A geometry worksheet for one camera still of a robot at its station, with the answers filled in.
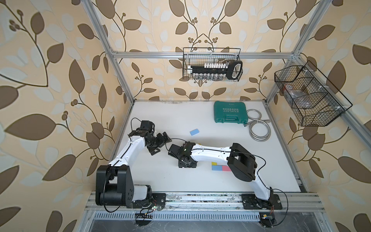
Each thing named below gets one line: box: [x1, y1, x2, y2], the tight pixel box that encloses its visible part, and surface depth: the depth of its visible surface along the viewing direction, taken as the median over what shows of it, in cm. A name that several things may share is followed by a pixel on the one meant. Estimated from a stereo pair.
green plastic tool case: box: [213, 100, 249, 125], surface depth 110 cm
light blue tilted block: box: [189, 128, 200, 136], surface depth 104 cm
